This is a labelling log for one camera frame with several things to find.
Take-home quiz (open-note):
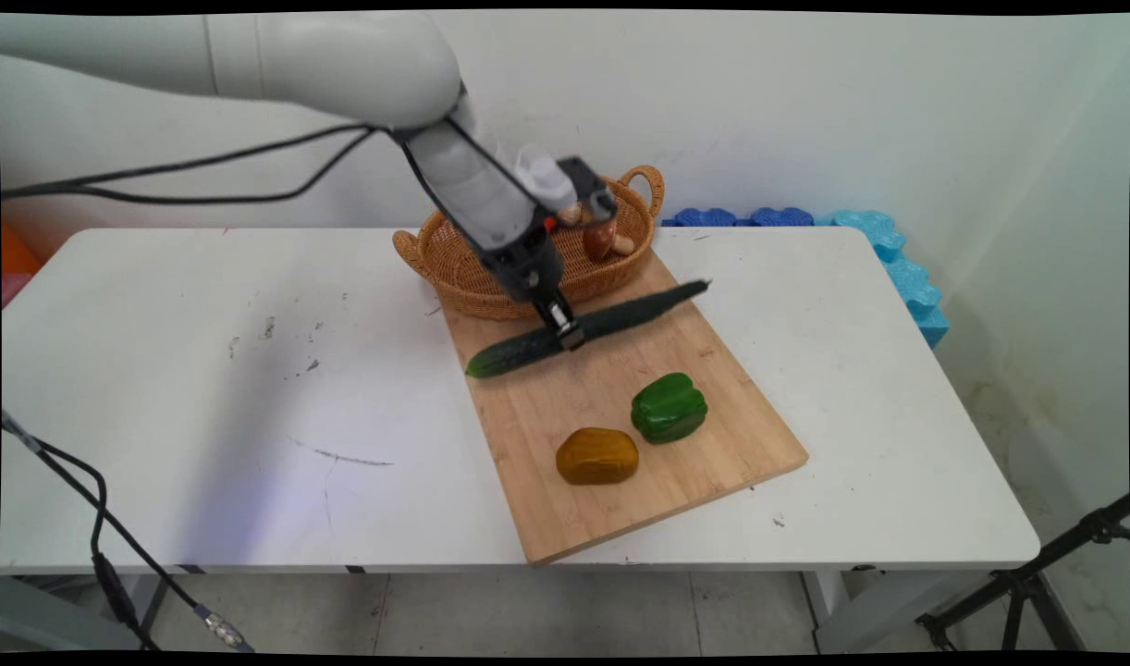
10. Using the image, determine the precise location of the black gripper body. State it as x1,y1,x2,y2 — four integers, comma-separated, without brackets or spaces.
475,215,567,307

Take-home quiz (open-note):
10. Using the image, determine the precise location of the dark green cucumber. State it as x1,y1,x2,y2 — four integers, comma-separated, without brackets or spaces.
464,279,712,380

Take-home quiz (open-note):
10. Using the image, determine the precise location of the brown cap toy mushroom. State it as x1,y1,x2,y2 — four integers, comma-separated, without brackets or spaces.
582,218,637,263

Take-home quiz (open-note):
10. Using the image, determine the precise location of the woven wicker basket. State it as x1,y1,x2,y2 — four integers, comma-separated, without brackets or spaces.
392,166,666,322

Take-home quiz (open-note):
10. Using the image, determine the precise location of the green toy bell pepper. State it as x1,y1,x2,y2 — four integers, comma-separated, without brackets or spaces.
631,372,710,445

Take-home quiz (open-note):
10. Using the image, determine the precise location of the brown toy potato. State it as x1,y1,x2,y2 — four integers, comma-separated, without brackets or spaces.
555,426,641,487

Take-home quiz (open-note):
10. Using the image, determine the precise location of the dark blue foam piece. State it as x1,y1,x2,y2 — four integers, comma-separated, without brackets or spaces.
662,207,738,228
748,206,817,228

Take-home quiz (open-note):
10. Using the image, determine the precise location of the wooden cutting board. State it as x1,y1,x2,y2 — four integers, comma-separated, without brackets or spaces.
440,248,811,566

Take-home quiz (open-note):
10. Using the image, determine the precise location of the light blue foam mat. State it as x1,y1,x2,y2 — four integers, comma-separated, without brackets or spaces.
817,210,951,350

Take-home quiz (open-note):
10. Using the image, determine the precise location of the white table leg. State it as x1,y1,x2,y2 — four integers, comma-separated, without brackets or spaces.
799,568,996,654
0,573,174,652

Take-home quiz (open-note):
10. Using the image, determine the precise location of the orange object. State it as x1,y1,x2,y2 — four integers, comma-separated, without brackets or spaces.
1,223,44,278

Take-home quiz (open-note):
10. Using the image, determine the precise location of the black tripod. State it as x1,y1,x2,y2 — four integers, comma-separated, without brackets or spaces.
915,495,1130,653

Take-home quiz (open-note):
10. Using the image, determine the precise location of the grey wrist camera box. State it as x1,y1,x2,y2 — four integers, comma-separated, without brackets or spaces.
554,155,619,224

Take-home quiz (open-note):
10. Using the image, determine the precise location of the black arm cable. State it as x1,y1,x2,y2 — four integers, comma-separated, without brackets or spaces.
75,128,381,206
1,123,374,197

